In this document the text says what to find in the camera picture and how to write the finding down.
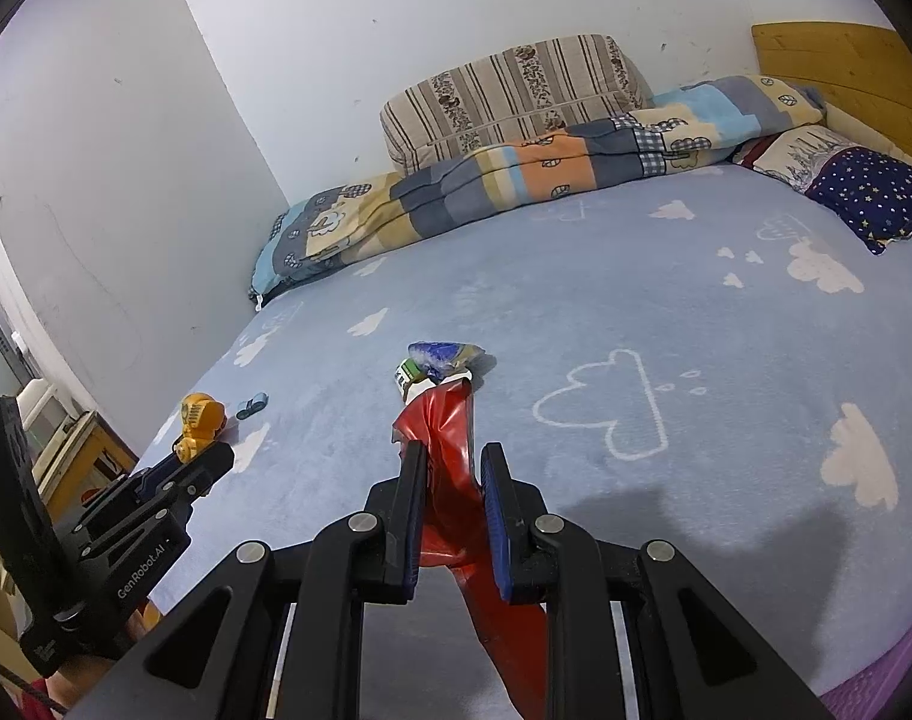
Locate white green snack wrapper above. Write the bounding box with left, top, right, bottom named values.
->
left=394, top=358, right=433, bottom=403

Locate patchwork folded quilt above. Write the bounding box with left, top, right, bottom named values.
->
left=250, top=75, right=826, bottom=309

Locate purple floor mat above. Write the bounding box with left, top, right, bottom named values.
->
left=820, top=629, right=912, bottom=718

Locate red plastic snack bag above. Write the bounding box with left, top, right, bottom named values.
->
left=392, top=377, right=547, bottom=718

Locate light blue cloud bedsheet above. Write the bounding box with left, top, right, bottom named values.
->
left=154, top=166, right=912, bottom=695

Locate navy star pillow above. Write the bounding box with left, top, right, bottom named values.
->
left=731, top=125, right=912, bottom=255

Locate small blue toy car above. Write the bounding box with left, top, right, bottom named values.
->
left=235, top=392, right=269, bottom=421

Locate yellow toy truck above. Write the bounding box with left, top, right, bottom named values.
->
left=173, top=392, right=227, bottom=465

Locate wooden headboard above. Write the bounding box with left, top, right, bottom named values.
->
left=752, top=21, right=912, bottom=157

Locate striped beige pillow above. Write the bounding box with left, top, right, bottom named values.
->
left=380, top=32, right=651, bottom=176

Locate wooden bedside cabinet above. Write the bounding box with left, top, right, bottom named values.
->
left=17, top=379, right=137, bottom=522

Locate blue white snack bag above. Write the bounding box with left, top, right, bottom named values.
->
left=407, top=341, right=485, bottom=382

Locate person's hand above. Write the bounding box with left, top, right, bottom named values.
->
left=46, top=600, right=161, bottom=709

